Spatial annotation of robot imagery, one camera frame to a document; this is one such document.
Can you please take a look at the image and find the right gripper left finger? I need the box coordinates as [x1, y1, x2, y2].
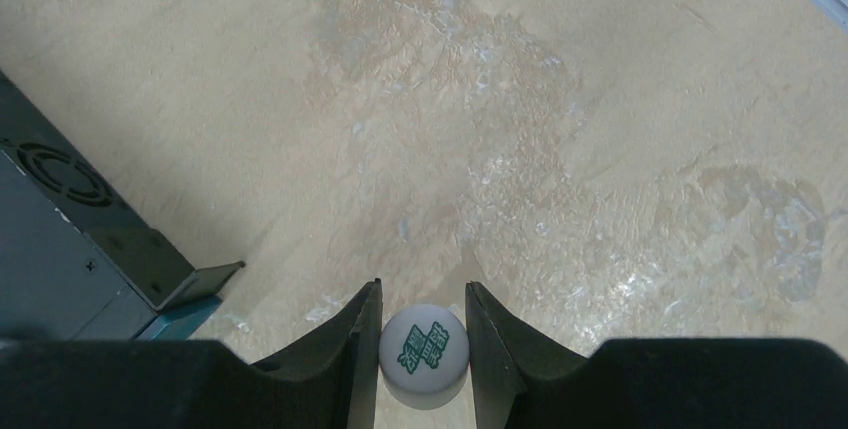
[1, 280, 382, 428]

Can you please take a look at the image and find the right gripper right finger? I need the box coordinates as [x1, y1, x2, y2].
[465, 282, 847, 428]

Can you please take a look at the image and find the white bottle cap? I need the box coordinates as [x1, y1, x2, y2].
[378, 304, 470, 410]

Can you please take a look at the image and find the black network switch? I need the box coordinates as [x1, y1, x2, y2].
[1, 79, 241, 344]

